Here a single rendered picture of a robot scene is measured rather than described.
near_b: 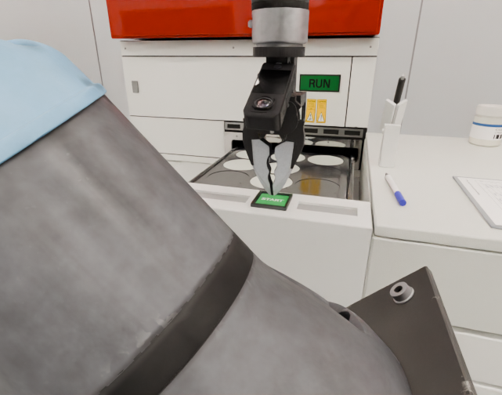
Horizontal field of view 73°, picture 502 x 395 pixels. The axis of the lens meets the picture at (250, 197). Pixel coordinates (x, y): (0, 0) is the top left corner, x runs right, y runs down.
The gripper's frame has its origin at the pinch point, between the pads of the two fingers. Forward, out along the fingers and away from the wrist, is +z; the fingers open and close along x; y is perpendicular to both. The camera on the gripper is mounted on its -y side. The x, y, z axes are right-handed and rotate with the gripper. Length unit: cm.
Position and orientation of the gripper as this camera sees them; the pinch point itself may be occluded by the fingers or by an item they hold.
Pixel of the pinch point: (272, 189)
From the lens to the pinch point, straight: 52.0
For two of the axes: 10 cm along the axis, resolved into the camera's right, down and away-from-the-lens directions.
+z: 0.0, 9.2, 3.9
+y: 2.8, -3.7, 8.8
